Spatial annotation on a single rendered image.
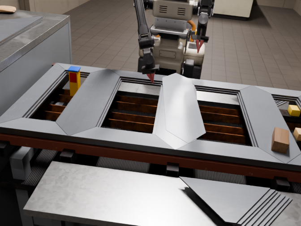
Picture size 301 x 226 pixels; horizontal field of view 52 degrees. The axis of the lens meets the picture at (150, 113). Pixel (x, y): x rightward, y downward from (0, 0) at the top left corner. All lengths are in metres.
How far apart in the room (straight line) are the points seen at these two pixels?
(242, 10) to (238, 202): 6.63
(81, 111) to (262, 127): 0.86
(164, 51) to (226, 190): 1.32
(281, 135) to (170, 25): 1.13
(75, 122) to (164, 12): 1.11
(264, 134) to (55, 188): 0.93
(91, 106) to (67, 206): 0.55
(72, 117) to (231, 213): 0.79
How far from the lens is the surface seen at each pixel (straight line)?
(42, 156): 1.71
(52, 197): 1.20
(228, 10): 7.57
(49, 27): 2.03
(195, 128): 1.41
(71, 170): 1.29
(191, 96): 1.69
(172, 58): 2.28
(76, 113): 1.47
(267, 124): 1.58
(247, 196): 1.22
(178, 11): 2.19
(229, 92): 1.86
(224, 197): 1.19
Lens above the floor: 1.60
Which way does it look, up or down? 31 degrees down
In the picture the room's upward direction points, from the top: 5 degrees clockwise
